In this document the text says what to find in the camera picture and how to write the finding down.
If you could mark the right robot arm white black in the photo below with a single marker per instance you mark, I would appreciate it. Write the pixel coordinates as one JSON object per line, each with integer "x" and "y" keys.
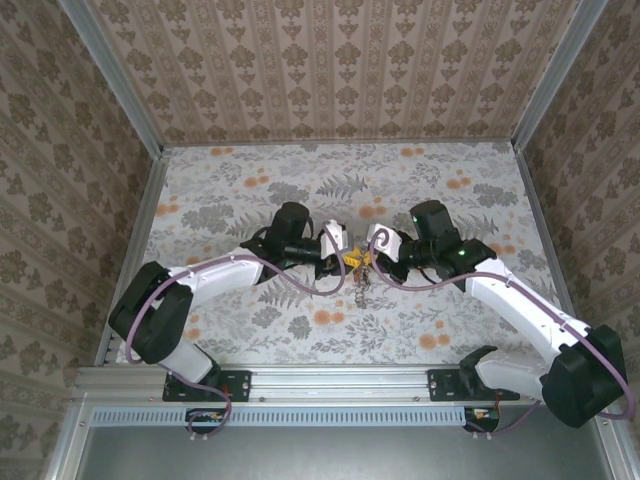
{"x": 520, "y": 325}

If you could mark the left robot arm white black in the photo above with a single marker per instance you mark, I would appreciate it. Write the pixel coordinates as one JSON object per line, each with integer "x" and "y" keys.
{"x": 165, "y": 325}

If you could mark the grey metal panel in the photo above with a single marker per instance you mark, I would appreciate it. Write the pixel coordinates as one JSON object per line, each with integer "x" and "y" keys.
{"x": 340, "y": 455}

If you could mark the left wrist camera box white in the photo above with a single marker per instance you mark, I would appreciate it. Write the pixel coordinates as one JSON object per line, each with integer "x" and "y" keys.
{"x": 327, "y": 247}

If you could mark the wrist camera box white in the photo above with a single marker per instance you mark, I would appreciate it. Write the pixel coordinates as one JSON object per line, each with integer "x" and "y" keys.
{"x": 392, "y": 245}
{"x": 327, "y": 247}

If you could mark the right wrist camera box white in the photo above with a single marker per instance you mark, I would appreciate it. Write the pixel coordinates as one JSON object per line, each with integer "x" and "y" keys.
{"x": 392, "y": 245}

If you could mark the thin aluminium table rail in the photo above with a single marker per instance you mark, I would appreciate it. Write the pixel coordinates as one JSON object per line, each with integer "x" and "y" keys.
{"x": 425, "y": 143}

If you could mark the aluminium table side rail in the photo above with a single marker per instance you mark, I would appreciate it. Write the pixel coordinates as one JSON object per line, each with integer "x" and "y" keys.
{"x": 540, "y": 215}
{"x": 144, "y": 215}

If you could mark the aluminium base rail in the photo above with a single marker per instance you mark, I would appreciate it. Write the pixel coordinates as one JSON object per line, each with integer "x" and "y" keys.
{"x": 340, "y": 382}

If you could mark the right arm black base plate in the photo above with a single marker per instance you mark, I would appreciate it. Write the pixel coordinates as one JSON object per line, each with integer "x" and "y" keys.
{"x": 442, "y": 385}

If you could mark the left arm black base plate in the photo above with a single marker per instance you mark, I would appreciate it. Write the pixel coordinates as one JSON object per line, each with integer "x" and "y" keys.
{"x": 237, "y": 385}

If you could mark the aluminium frame post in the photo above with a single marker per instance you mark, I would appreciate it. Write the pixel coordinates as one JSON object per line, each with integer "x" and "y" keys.
{"x": 561, "y": 65}
{"x": 111, "y": 65}

